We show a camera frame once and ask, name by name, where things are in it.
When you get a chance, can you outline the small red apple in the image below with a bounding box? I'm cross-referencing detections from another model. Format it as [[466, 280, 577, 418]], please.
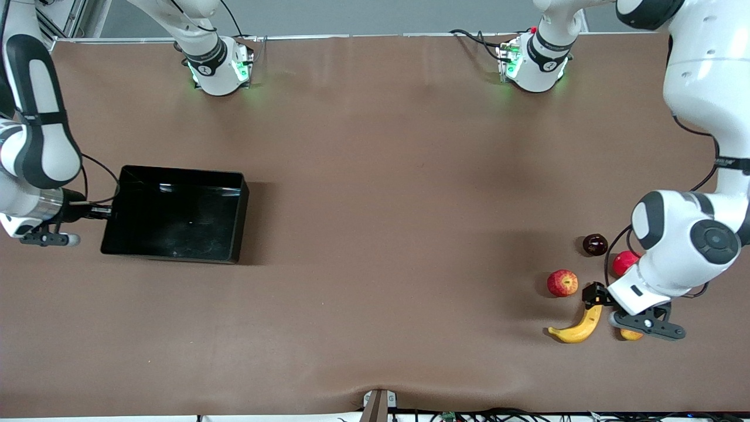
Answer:
[[547, 269, 579, 298]]

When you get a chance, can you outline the yellow banana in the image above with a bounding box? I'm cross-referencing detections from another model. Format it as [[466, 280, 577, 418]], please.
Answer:
[[548, 304, 604, 344]]

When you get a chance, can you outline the black plastic box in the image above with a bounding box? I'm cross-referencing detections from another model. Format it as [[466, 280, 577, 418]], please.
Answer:
[[100, 165, 250, 264]]

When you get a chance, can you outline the round red peach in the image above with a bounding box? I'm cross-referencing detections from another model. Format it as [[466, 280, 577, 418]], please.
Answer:
[[612, 250, 643, 278]]

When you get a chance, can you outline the dark purple plum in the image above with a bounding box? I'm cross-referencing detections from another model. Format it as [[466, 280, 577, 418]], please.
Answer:
[[582, 233, 609, 257]]

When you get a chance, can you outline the brown table cover sheet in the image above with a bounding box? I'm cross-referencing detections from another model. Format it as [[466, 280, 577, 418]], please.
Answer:
[[0, 33, 750, 418]]

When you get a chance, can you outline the aluminium frame profile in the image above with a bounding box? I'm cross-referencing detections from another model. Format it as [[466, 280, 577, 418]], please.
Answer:
[[35, 0, 91, 57]]

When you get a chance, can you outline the grey metal bracket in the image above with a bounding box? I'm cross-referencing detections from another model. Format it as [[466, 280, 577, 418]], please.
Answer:
[[363, 390, 398, 409]]

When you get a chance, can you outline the black right base cable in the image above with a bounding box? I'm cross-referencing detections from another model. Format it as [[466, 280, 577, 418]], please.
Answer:
[[219, 0, 262, 65]]

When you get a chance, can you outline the black base cable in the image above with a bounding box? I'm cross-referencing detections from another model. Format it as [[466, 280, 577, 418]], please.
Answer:
[[449, 28, 512, 63], [219, 0, 262, 65]]

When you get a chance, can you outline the brown camera pole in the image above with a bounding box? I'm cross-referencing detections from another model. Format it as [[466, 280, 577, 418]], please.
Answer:
[[359, 390, 390, 422]]

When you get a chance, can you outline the black left base cable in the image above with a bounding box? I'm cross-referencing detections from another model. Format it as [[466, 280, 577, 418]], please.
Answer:
[[449, 28, 512, 63]]

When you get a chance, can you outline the aluminium table edge rail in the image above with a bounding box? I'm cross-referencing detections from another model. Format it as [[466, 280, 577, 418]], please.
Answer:
[[56, 32, 669, 43]]

